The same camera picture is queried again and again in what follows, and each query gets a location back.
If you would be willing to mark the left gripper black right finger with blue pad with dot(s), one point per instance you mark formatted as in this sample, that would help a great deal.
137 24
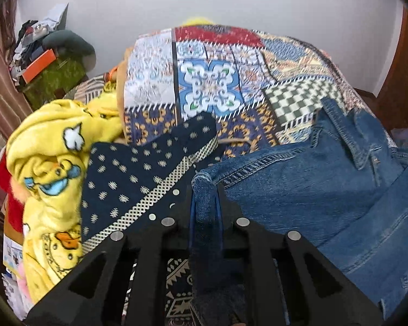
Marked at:
287 280

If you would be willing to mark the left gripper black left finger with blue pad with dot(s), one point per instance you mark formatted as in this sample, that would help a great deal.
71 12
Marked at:
123 280

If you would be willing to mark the blue denim jacket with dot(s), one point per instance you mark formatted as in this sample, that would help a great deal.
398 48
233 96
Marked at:
344 189

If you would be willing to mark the navy patterned folded cloth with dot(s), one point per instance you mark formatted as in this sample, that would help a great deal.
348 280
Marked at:
126 187

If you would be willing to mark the red plush toy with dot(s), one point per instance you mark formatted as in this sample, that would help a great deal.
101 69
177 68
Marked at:
15 208

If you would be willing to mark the yellow cartoon fleece blanket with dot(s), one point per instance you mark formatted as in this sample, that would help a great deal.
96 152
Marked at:
47 157

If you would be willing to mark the brown wooden room door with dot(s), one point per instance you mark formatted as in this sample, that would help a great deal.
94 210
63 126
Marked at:
392 102

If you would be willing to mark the colourful patchwork bedspread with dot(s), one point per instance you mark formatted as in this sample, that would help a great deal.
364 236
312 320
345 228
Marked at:
263 91

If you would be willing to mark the green patterned storage box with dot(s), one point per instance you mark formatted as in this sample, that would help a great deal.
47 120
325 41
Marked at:
55 81

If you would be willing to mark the orange box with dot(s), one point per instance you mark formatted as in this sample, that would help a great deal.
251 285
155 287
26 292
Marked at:
38 65

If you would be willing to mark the dark green grey cushion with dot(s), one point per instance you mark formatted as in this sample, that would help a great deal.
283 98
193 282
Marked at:
66 42

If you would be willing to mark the yellow plush behind bed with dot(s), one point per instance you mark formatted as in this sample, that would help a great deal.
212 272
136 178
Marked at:
196 21

